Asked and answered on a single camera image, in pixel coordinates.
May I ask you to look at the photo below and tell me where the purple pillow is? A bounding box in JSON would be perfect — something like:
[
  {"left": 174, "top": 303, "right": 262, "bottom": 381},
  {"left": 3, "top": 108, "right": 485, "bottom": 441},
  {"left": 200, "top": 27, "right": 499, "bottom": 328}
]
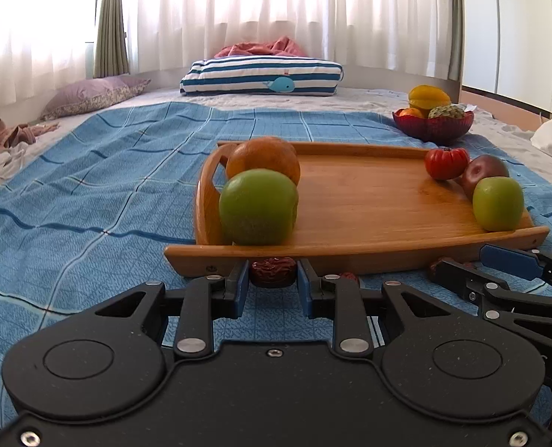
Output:
[{"left": 40, "top": 75, "right": 152, "bottom": 122}]

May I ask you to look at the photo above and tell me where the brown cloth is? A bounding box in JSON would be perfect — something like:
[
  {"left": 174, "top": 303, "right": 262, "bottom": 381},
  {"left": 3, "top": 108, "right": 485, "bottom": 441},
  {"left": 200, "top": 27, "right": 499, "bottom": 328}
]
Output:
[{"left": 0, "top": 118, "right": 60, "bottom": 156}]

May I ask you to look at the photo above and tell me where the blue checked blanket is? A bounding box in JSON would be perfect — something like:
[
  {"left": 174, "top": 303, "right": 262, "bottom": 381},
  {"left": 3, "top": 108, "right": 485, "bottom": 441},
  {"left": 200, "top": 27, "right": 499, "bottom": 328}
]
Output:
[{"left": 0, "top": 101, "right": 552, "bottom": 429}]

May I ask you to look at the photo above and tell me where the red glass bowl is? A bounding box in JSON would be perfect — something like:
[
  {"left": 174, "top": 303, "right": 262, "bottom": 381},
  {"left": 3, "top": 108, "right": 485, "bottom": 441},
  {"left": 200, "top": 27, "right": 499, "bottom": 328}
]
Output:
[{"left": 392, "top": 108, "right": 475, "bottom": 143}]

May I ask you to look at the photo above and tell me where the white sheer curtain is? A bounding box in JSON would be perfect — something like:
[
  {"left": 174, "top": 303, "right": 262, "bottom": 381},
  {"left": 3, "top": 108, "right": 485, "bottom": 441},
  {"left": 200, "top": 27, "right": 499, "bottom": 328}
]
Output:
[
  {"left": 124, "top": 0, "right": 463, "bottom": 82},
  {"left": 0, "top": 0, "right": 100, "bottom": 115}
]

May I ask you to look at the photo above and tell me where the blue striped whale pillow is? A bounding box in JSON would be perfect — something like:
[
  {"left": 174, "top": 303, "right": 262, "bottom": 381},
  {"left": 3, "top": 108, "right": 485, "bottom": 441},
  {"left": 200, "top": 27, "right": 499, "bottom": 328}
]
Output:
[{"left": 179, "top": 56, "right": 344, "bottom": 97}]

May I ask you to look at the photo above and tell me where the green custard apple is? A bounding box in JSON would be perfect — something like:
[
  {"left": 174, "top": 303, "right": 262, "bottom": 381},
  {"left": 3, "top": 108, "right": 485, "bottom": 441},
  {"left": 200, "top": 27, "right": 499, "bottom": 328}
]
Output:
[{"left": 428, "top": 105, "right": 465, "bottom": 120}]

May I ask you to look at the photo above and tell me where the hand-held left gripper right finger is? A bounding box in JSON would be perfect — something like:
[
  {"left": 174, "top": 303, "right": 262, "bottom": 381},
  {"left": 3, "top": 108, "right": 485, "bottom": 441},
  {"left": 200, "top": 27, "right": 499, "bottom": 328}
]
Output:
[{"left": 297, "top": 258, "right": 449, "bottom": 359}]

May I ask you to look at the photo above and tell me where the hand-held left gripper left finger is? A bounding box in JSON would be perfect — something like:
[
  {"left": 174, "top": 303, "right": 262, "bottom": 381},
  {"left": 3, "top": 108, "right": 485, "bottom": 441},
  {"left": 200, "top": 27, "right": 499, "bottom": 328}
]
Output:
[{"left": 94, "top": 261, "right": 251, "bottom": 359}]

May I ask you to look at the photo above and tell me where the wooden bed frame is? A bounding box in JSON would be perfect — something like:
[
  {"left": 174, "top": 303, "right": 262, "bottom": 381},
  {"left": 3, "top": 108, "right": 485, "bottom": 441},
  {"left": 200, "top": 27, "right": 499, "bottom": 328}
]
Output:
[{"left": 459, "top": 86, "right": 552, "bottom": 119}]

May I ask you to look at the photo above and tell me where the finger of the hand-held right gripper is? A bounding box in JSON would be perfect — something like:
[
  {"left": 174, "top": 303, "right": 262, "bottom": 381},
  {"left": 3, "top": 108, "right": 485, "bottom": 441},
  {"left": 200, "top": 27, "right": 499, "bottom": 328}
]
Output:
[
  {"left": 428, "top": 258, "right": 552, "bottom": 352},
  {"left": 479, "top": 243, "right": 552, "bottom": 299}
]

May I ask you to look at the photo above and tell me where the grey-green curtain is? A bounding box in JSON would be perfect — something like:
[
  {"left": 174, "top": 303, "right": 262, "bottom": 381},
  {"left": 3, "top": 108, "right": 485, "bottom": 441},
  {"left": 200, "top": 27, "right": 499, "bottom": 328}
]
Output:
[{"left": 93, "top": 0, "right": 130, "bottom": 78}]

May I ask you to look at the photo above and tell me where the white wardrobe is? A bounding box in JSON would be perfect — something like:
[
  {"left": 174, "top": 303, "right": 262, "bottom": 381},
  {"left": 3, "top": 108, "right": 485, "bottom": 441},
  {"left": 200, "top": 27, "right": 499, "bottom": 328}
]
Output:
[{"left": 459, "top": 0, "right": 552, "bottom": 117}]

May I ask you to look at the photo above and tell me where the wooden tray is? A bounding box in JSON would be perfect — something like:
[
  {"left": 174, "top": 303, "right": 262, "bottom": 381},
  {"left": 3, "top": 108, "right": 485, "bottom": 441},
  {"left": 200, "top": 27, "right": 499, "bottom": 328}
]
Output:
[{"left": 164, "top": 141, "right": 550, "bottom": 276}]

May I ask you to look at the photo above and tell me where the orange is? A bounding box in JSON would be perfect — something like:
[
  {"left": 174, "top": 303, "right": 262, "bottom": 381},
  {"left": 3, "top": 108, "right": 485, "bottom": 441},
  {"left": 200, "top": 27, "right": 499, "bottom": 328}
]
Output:
[{"left": 226, "top": 136, "right": 301, "bottom": 187}]

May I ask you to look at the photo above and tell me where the red tomato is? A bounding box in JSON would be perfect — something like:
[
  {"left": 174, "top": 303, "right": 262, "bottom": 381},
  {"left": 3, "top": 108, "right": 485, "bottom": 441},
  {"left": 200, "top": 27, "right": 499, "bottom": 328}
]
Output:
[{"left": 425, "top": 147, "right": 469, "bottom": 181}]

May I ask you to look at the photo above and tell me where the dark purple plum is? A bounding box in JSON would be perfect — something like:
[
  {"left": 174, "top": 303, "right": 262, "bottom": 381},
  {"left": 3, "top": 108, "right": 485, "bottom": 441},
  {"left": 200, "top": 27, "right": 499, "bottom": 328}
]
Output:
[{"left": 459, "top": 155, "right": 510, "bottom": 199}]

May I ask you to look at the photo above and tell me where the yellow starfruit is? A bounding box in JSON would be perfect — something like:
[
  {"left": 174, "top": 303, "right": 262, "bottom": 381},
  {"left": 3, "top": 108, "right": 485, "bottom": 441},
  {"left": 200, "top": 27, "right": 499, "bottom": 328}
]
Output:
[{"left": 408, "top": 85, "right": 452, "bottom": 111}]

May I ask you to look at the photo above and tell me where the pink blanket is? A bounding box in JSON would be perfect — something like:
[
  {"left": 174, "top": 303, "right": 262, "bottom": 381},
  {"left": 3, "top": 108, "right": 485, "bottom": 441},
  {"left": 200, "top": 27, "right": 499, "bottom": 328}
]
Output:
[{"left": 214, "top": 36, "right": 309, "bottom": 60}]

